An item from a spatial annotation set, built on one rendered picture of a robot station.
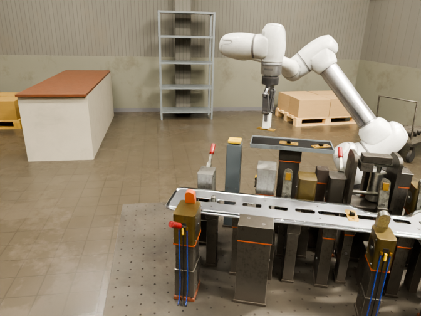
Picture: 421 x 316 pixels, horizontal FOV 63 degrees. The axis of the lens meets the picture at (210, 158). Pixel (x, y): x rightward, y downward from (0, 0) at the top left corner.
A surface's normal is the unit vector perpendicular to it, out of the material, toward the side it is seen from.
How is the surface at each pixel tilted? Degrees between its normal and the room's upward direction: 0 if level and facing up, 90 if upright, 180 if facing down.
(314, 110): 90
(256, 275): 90
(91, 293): 0
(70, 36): 90
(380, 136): 73
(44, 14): 90
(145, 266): 0
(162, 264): 0
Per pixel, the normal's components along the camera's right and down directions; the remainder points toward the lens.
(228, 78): 0.15, 0.35
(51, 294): 0.03, -0.94
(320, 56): -0.26, 0.18
